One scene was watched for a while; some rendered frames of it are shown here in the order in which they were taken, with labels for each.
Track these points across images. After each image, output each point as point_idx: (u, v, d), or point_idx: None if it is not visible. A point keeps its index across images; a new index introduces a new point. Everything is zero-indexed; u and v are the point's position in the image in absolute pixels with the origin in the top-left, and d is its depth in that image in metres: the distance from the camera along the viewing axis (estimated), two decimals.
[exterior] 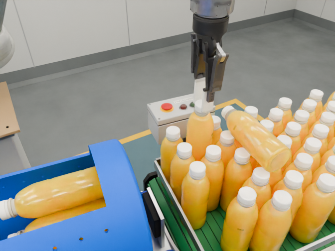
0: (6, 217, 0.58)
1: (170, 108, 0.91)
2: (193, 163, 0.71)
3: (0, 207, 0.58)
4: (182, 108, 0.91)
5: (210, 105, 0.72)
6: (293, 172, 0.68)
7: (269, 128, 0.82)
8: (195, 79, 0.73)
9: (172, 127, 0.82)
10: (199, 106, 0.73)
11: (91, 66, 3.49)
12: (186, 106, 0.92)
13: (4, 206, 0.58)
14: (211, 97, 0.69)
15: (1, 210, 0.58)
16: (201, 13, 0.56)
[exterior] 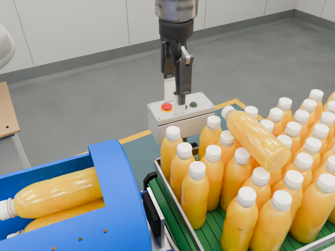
0: (5, 217, 0.58)
1: (170, 108, 0.91)
2: (193, 163, 0.71)
3: None
4: None
5: (182, 108, 0.72)
6: (293, 172, 0.68)
7: (269, 128, 0.82)
8: (165, 78, 0.75)
9: (172, 127, 0.82)
10: None
11: (91, 66, 3.49)
12: (186, 106, 0.92)
13: (3, 206, 0.58)
14: (182, 100, 0.69)
15: (0, 210, 0.58)
16: (164, 17, 0.58)
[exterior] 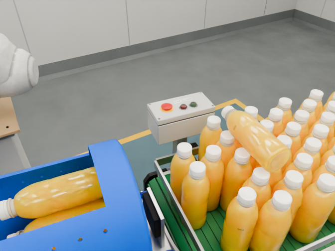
0: (5, 217, 0.58)
1: (170, 108, 0.91)
2: (193, 163, 0.71)
3: None
4: (182, 108, 0.91)
5: None
6: (293, 172, 0.68)
7: (269, 128, 0.82)
8: None
9: None
10: None
11: (91, 66, 3.49)
12: (186, 106, 0.92)
13: (3, 206, 0.58)
14: None
15: (0, 210, 0.58)
16: None
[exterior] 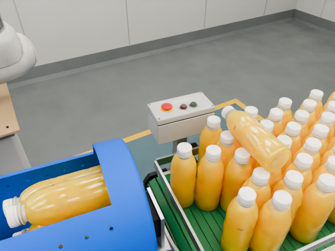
0: None
1: (170, 108, 0.91)
2: None
3: (5, 205, 0.58)
4: (182, 108, 0.91)
5: None
6: (293, 172, 0.68)
7: (269, 128, 0.82)
8: None
9: None
10: None
11: (91, 66, 3.49)
12: (186, 106, 0.92)
13: (9, 205, 0.58)
14: None
15: None
16: None
